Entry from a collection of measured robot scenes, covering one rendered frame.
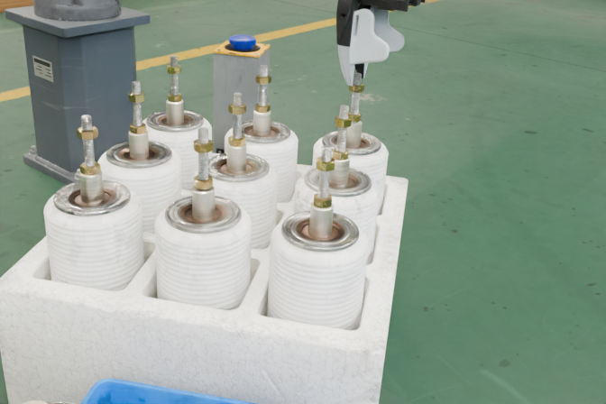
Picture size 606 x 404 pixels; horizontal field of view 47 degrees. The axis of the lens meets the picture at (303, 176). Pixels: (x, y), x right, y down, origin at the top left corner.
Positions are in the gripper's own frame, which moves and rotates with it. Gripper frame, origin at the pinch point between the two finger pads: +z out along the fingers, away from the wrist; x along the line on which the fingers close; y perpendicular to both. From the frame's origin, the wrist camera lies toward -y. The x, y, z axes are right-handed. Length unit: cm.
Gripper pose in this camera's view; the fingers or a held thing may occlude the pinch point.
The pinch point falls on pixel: (351, 69)
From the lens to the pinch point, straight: 85.4
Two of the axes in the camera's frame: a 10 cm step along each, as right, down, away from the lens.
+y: 9.0, 2.3, -3.7
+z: -0.6, 9.1, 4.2
